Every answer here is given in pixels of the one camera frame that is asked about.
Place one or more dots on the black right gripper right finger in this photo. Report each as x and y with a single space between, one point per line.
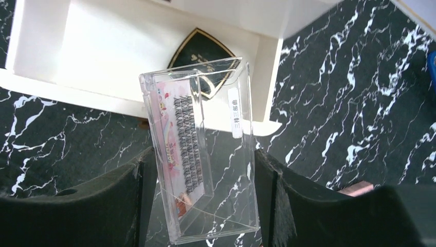
295 211

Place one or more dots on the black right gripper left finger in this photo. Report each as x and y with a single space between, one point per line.
112 209

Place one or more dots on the clear eyelash case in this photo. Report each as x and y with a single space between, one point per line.
202 131

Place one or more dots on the white drawer organizer box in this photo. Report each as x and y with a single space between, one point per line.
91 53

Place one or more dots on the black gold powder compact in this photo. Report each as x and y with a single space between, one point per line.
205 54

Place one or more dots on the blue stapler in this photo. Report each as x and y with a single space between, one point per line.
431 59

